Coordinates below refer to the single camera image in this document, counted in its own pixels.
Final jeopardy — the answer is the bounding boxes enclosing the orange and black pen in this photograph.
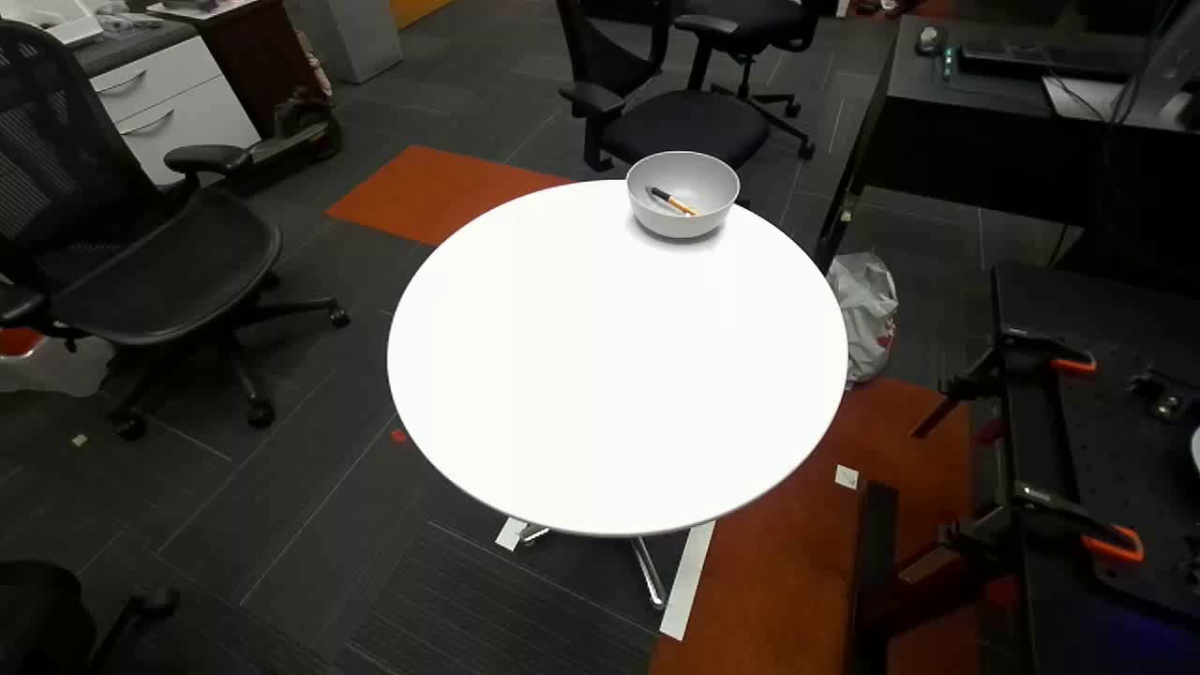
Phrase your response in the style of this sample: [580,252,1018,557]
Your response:
[643,185,697,220]

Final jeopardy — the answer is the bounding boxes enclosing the grey bowl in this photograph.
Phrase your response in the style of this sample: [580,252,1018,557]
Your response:
[621,145,743,244]

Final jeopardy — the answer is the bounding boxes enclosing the black padded office chair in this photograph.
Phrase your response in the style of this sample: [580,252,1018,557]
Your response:
[555,0,773,181]

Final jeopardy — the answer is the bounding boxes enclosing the white metal table base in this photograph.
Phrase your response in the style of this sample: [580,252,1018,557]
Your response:
[492,512,718,649]

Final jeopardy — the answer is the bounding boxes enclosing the white plastic bag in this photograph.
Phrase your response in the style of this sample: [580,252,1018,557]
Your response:
[825,247,903,389]

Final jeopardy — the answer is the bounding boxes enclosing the black office chair with armrests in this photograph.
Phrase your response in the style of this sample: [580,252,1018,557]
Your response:
[667,0,827,162]

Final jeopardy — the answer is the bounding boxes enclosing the black mesh office chair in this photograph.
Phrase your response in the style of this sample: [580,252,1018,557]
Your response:
[0,14,353,444]

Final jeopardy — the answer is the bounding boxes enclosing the dark brown wooden cabinet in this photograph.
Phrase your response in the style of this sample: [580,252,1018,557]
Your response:
[198,0,332,134]

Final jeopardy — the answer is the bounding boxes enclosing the black office desk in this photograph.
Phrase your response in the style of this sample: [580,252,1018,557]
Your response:
[811,12,1200,274]

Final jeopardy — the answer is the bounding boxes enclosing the white drawer cabinet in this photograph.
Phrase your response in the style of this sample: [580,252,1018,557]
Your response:
[86,30,265,190]

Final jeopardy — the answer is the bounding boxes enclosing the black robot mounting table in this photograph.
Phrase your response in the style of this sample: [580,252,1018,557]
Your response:
[991,257,1200,675]

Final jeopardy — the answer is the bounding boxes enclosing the black keyboard on black desk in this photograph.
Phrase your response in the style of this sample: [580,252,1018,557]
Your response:
[951,40,1137,84]

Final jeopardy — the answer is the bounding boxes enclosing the white paper sheet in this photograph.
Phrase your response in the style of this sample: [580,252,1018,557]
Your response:
[1042,69,1200,134]

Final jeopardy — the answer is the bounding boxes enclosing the black swivel chair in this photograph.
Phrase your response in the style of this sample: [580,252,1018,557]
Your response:
[0,557,178,675]

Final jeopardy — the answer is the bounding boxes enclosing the black stand post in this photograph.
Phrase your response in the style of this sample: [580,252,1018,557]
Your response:
[846,484,906,675]

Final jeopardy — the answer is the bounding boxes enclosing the grey pedestal box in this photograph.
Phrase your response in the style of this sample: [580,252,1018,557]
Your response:
[293,0,406,89]

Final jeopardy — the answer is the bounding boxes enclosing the black clamp with orange handle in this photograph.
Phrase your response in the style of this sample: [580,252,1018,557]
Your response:
[937,481,1152,591]
[912,321,1102,444]

